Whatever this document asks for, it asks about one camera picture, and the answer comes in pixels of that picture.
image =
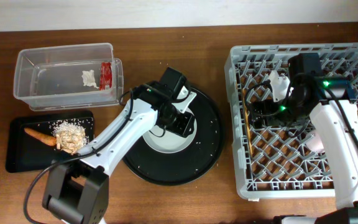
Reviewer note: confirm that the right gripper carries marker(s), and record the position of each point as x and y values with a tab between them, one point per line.
269	118

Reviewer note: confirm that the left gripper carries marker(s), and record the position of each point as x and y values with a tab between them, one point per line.
186	127

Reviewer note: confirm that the wooden chopstick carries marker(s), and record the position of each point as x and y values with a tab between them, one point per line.
246	115

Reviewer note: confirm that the grey plate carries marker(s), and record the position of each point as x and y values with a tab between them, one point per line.
169	143

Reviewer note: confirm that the carrot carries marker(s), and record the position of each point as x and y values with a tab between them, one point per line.
44	138

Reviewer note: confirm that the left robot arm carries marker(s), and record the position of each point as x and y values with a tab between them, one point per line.
77	188

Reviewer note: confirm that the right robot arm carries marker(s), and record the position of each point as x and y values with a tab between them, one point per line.
329	104

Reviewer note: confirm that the grey dishwasher rack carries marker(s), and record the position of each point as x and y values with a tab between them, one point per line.
281	166

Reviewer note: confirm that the black round tray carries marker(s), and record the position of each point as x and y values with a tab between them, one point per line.
192	162

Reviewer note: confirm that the red wrapper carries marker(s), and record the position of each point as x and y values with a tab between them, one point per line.
105	81

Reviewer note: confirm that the crumpled white tissue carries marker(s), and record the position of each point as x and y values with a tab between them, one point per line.
89	79

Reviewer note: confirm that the clear plastic bin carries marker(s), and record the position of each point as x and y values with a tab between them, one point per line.
49	78

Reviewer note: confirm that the peanut and rice scraps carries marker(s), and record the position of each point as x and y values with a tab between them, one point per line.
71	137

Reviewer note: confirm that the black rectangular tray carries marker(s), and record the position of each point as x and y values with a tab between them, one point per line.
25	153

